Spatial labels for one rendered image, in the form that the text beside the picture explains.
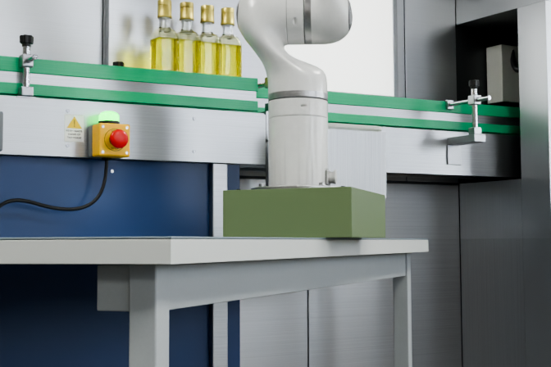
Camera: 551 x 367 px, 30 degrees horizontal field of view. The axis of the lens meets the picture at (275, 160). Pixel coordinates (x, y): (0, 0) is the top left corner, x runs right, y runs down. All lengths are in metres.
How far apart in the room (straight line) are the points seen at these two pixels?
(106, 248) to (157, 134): 1.01
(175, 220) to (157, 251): 1.06
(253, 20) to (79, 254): 0.85
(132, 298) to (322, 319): 1.58
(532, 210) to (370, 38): 0.67
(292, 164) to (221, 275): 0.51
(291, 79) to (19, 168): 0.61
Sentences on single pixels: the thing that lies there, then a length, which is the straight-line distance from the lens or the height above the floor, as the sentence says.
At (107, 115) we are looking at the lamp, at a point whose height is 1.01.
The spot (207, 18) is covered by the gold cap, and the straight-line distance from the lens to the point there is 2.58.
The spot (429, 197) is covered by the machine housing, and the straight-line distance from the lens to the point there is 3.11.
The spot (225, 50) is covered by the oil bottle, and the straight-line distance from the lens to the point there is 2.57.
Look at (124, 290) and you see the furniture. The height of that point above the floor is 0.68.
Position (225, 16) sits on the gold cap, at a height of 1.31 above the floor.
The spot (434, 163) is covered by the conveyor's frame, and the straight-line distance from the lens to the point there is 2.86.
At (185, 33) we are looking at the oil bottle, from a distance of 2.53.
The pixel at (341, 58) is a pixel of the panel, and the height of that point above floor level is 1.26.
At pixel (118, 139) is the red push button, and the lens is 2.17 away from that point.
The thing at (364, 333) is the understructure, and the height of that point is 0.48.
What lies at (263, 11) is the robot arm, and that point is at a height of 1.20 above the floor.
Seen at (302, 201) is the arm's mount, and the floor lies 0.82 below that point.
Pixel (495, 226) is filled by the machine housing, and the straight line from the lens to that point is 3.07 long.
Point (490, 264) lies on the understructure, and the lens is 3.09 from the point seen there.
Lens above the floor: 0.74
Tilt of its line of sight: 5 degrees up
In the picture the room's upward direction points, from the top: straight up
